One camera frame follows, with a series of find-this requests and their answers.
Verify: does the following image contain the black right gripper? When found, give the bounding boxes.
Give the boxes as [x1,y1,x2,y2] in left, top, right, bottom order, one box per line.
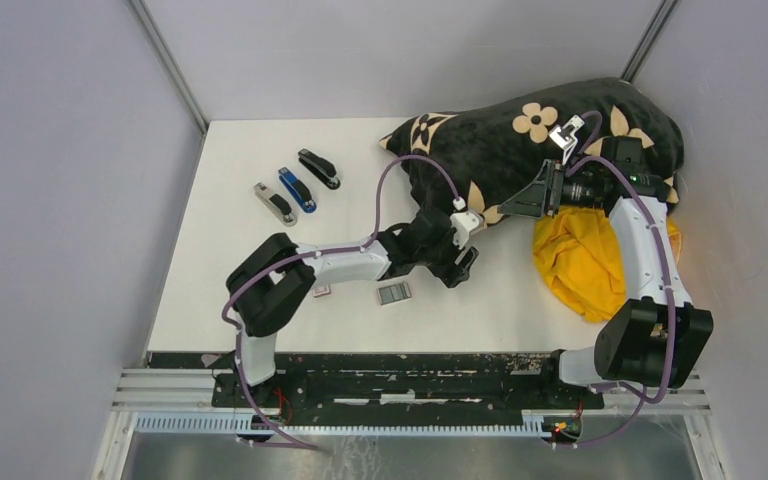
[497,158,603,219]

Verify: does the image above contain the staple box with staples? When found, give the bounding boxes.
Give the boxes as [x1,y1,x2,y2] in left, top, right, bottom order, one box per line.
[376,282,412,306]

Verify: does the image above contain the red white staple box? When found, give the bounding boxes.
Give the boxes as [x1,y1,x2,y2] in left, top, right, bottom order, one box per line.
[312,285,332,298]

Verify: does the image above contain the black stapler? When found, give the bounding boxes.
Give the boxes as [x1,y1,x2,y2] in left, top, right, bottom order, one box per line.
[298,149,341,190]

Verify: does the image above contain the blue stapler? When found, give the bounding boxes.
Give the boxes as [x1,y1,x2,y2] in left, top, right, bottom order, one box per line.
[278,167,318,214]

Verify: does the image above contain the beige stapler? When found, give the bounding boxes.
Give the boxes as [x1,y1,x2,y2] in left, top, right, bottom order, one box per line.
[253,182,297,227]

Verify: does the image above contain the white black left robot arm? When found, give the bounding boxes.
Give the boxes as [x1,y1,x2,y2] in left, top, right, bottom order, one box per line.
[222,209,484,407]

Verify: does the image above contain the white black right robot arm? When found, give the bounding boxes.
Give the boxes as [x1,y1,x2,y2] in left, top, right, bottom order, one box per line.
[499,137,713,408]

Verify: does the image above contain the yellow crumpled cloth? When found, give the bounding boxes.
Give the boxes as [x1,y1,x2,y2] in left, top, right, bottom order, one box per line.
[532,205,682,325]

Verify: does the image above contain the black floral plush pillow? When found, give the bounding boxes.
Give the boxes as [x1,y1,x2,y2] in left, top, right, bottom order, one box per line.
[379,77,685,226]

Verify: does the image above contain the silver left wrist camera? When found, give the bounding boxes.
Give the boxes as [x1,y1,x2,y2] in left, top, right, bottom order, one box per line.
[449,197,484,250]

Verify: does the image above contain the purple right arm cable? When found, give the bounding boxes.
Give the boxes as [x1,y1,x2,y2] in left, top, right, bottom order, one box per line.
[552,110,680,448]

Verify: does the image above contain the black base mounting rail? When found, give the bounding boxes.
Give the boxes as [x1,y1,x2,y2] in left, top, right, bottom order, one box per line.
[250,352,608,428]

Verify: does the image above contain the white slotted cable duct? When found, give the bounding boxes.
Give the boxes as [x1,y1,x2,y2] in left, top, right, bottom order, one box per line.
[133,409,584,440]

